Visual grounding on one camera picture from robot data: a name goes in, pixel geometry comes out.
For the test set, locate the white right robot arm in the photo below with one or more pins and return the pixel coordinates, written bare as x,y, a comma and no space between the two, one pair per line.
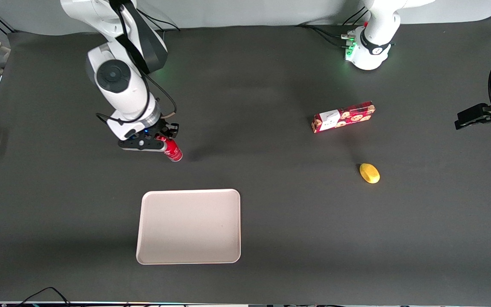
119,85

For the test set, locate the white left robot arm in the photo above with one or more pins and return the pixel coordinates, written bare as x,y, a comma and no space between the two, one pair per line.
371,47

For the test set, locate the red cookie box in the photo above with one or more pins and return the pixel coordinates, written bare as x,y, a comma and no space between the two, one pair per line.
342,117

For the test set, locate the beige rectangular plastic tray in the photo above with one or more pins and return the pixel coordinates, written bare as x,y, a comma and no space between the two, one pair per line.
189,227

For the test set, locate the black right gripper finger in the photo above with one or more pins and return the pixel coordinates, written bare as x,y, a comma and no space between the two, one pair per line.
173,130
161,138

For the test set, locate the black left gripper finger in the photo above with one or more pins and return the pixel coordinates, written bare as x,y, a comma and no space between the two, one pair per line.
471,123
475,111

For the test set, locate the dark grey table cover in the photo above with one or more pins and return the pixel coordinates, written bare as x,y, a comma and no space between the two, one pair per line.
279,221

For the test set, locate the red coke bottle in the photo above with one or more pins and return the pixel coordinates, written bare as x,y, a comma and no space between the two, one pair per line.
174,151

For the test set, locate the yellow lemon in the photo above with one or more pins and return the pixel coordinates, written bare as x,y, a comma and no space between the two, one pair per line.
369,173

